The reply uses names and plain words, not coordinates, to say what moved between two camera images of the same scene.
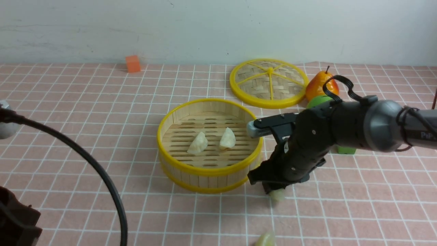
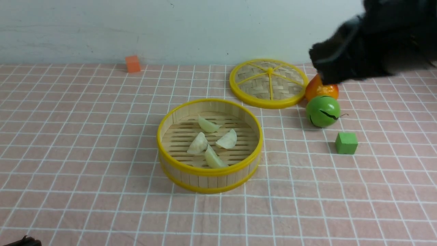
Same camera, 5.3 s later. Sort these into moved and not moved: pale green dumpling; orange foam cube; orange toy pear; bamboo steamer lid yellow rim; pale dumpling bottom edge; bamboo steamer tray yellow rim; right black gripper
Moved: pale dumpling bottom edge; pale green dumpling; right black gripper
Not moved: orange foam cube; bamboo steamer lid yellow rim; orange toy pear; bamboo steamer tray yellow rim
